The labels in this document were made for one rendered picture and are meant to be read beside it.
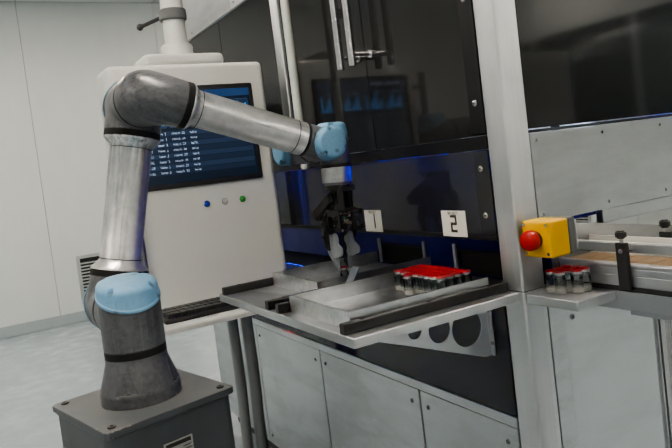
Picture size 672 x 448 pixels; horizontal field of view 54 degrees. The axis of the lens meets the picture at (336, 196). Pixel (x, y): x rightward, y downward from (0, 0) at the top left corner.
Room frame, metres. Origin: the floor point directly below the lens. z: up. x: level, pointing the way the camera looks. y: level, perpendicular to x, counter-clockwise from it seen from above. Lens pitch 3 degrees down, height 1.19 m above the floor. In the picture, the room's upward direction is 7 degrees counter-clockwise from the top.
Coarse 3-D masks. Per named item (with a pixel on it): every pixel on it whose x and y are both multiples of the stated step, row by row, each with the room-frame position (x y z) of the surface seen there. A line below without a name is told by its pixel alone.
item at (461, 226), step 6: (444, 216) 1.54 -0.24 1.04; (456, 216) 1.50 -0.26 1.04; (462, 216) 1.48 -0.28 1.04; (444, 222) 1.54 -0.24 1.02; (462, 222) 1.48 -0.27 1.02; (444, 228) 1.54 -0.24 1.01; (450, 228) 1.52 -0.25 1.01; (456, 228) 1.50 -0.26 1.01; (462, 228) 1.49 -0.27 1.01; (444, 234) 1.54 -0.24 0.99; (450, 234) 1.53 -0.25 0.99; (456, 234) 1.51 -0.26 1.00; (462, 234) 1.49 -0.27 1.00
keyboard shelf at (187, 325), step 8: (224, 312) 1.88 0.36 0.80; (232, 312) 1.87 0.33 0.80; (240, 312) 1.87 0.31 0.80; (248, 312) 1.88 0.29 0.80; (192, 320) 1.83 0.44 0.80; (200, 320) 1.82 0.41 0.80; (208, 320) 1.82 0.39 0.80; (216, 320) 1.83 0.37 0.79; (224, 320) 1.85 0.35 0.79; (168, 328) 1.77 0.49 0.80; (176, 328) 1.78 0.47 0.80; (184, 328) 1.79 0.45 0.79; (192, 328) 1.80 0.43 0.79
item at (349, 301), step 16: (336, 288) 1.50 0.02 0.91; (352, 288) 1.52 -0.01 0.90; (368, 288) 1.54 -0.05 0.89; (384, 288) 1.56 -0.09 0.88; (448, 288) 1.33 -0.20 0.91; (464, 288) 1.35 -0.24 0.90; (304, 304) 1.38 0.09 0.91; (320, 304) 1.31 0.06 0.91; (336, 304) 1.45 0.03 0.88; (352, 304) 1.43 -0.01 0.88; (368, 304) 1.41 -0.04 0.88; (384, 304) 1.25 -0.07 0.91; (400, 304) 1.27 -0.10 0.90; (320, 320) 1.32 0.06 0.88; (336, 320) 1.26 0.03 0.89
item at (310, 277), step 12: (372, 252) 1.95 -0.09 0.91; (312, 264) 1.85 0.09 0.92; (324, 264) 1.87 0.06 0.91; (360, 264) 1.93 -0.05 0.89; (372, 264) 1.93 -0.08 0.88; (384, 264) 1.90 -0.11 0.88; (396, 264) 1.68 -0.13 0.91; (408, 264) 1.70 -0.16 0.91; (276, 276) 1.77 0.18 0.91; (288, 276) 1.70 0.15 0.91; (300, 276) 1.83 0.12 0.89; (312, 276) 1.85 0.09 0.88; (324, 276) 1.82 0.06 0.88; (336, 276) 1.80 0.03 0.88; (360, 276) 1.63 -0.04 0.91; (288, 288) 1.71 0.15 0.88; (300, 288) 1.65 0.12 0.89; (312, 288) 1.59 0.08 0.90
